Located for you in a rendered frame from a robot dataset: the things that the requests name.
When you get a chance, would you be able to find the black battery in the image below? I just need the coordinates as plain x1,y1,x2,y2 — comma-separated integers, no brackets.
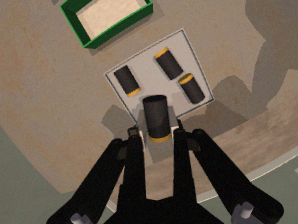
142,95,171,143
178,73,205,104
153,47,184,80
113,65,141,97

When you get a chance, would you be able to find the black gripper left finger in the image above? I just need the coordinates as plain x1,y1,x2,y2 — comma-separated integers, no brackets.
46,109,147,224

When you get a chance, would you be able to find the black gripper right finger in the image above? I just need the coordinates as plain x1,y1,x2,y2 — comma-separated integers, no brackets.
168,106,284,224

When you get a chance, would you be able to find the grey square tray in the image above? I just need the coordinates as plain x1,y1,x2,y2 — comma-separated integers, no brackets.
104,28,215,124

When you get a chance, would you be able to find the green open-top box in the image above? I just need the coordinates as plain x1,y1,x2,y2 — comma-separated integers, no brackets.
59,0,153,49

